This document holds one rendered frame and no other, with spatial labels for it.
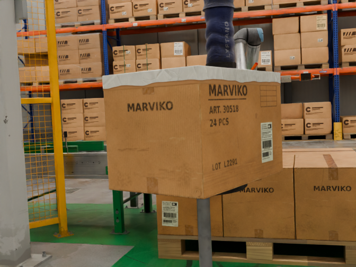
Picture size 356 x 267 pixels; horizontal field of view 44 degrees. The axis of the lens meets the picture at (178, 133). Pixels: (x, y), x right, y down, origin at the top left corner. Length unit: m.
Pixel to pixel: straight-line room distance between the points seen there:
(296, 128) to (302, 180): 8.02
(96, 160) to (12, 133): 0.76
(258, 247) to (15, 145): 1.52
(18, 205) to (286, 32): 8.62
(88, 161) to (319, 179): 1.65
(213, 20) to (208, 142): 2.01
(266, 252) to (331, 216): 0.41
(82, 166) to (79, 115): 8.22
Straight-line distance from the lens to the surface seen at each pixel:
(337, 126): 10.44
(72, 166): 3.37
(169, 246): 2.71
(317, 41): 10.60
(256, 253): 2.62
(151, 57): 10.95
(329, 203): 2.53
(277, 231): 2.57
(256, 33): 3.81
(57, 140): 3.29
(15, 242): 2.81
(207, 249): 1.74
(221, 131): 1.41
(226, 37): 3.26
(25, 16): 2.88
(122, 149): 1.52
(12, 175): 2.75
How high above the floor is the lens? 0.90
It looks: 3 degrees down
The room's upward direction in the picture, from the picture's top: 3 degrees counter-clockwise
